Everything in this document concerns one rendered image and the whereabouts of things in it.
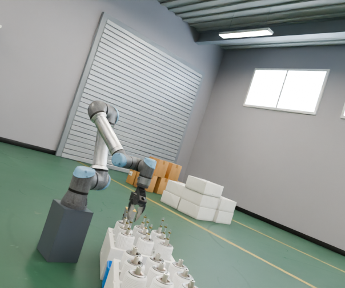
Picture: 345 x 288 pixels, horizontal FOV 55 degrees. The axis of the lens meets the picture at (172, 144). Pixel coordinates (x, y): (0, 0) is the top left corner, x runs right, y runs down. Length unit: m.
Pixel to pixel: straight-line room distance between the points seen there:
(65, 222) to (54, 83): 5.27
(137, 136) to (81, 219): 6.08
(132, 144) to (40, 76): 2.51
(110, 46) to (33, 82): 1.75
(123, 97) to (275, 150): 3.58
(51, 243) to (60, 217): 0.15
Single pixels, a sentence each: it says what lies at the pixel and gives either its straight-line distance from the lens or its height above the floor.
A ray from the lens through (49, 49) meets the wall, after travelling 7.01.
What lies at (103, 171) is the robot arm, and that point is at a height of 0.53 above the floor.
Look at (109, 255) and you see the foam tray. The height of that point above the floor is 0.14.
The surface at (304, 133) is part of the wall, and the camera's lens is 7.53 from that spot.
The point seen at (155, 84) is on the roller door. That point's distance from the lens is 8.06.
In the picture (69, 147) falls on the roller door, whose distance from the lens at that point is 7.18.
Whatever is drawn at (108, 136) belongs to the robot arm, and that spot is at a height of 0.74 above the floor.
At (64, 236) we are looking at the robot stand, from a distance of 1.99.
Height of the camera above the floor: 0.76
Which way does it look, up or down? 2 degrees up
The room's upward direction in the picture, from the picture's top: 18 degrees clockwise
